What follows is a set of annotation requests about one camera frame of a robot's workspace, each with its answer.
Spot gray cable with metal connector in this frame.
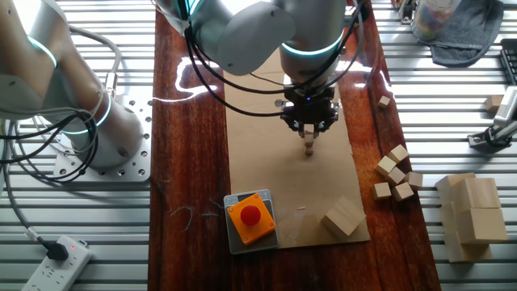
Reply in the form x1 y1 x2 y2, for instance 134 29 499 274
64 23 123 100

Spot gray power cord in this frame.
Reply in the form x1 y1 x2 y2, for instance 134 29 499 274
0 153 48 246

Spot brown cardboard sheet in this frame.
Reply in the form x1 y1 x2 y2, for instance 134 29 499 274
222 48 372 250

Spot white power strip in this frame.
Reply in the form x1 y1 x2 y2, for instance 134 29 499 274
20 235 94 291

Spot orange emergency stop button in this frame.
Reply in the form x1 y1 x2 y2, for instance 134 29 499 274
225 192 278 247

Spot gray cloth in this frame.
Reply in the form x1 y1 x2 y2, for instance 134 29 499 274
427 0 506 69

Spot orange box red button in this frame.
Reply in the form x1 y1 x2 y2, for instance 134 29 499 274
223 188 280 255

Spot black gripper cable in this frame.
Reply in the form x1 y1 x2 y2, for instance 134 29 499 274
183 0 367 118

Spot aluminium robot mounting plate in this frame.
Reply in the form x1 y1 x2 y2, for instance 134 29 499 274
53 95 153 183

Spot red-brown wooden board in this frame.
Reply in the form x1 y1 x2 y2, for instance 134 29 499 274
147 0 442 291

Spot large wooden block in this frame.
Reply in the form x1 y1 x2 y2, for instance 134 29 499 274
321 196 368 239
460 176 502 210
443 232 494 264
435 172 477 205
455 207 509 245

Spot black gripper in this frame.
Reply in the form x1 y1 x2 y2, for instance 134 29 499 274
280 84 340 139

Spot black power plug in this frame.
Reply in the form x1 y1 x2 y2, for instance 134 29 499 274
43 240 70 262

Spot plastic jar colourful contents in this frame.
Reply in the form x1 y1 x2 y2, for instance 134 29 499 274
410 0 462 42

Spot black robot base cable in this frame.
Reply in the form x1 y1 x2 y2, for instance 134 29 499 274
0 111 100 183

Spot silver camera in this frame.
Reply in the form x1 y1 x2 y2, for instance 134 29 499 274
492 85 517 129

